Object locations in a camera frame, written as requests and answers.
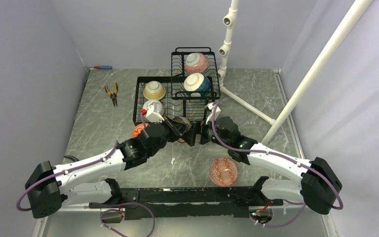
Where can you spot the white pvc pipe frame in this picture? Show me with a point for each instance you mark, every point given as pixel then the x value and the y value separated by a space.
pixel 356 10

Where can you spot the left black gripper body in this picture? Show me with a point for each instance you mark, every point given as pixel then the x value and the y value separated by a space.
pixel 168 137

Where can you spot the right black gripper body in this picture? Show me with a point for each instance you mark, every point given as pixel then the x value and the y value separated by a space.
pixel 208 133

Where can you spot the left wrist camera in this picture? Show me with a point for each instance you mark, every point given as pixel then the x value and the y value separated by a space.
pixel 150 116

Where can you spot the black wire dish rack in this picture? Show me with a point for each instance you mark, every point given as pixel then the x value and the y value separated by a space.
pixel 177 101

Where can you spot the teal white bowl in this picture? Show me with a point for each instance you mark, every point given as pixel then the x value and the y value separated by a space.
pixel 197 85

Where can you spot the orange zigzag bowl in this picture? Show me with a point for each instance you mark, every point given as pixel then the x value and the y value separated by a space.
pixel 138 129

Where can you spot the yellow handled pliers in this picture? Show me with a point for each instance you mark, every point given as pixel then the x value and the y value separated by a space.
pixel 112 95

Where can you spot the black handled pliers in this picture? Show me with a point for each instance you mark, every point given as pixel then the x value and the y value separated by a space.
pixel 72 158

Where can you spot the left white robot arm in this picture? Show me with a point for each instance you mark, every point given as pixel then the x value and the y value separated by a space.
pixel 51 187

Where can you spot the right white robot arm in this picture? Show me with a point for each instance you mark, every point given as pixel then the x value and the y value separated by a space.
pixel 310 182

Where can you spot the yellow sun pattern bowl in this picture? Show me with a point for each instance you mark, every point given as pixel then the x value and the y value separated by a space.
pixel 154 90

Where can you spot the red blue screwdriver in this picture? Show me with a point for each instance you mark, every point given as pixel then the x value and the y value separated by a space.
pixel 103 67

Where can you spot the pink floral bowl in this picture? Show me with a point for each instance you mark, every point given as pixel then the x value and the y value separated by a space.
pixel 195 63

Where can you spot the black paisley pattern bowl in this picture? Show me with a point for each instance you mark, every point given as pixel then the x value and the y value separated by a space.
pixel 185 121

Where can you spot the red geometric pattern bowl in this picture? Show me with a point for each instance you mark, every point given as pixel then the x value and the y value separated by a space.
pixel 223 172

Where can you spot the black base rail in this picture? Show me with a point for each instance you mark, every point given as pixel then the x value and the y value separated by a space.
pixel 237 202

